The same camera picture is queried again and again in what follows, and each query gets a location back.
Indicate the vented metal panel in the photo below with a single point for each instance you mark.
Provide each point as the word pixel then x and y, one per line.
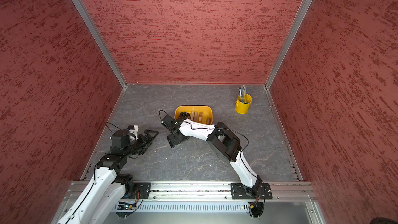
pixel 193 207

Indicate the aluminium corner post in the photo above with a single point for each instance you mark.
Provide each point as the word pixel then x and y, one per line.
pixel 82 10
pixel 298 19

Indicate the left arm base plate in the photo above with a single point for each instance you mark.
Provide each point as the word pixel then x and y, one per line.
pixel 141 190

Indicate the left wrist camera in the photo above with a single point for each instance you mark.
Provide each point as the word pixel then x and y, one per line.
pixel 123 138

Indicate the aluminium corner post left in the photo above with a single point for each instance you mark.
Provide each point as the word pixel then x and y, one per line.
pixel 82 10

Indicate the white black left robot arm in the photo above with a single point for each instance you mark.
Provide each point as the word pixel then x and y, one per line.
pixel 107 185

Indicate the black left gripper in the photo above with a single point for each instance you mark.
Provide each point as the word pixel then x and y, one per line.
pixel 145 143

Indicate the yellow pen cup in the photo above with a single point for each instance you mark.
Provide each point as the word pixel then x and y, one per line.
pixel 243 108

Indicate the yellow plastic storage tray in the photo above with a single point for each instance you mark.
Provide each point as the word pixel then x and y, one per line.
pixel 197 108

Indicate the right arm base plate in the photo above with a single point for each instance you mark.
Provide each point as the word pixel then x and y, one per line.
pixel 241 192

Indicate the aluminium corner post right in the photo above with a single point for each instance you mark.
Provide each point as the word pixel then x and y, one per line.
pixel 298 19

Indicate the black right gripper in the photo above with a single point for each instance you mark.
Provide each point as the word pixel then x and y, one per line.
pixel 174 141

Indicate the pens in cup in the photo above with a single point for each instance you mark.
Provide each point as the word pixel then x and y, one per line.
pixel 243 94

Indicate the aluminium front rail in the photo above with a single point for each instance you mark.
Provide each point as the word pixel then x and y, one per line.
pixel 220 191

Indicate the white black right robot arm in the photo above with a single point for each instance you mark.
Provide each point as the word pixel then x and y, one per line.
pixel 223 141

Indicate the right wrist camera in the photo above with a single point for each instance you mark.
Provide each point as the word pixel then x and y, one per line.
pixel 172 124

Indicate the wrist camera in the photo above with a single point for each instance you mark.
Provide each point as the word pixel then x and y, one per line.
pixel 172 124
pixel 123 138

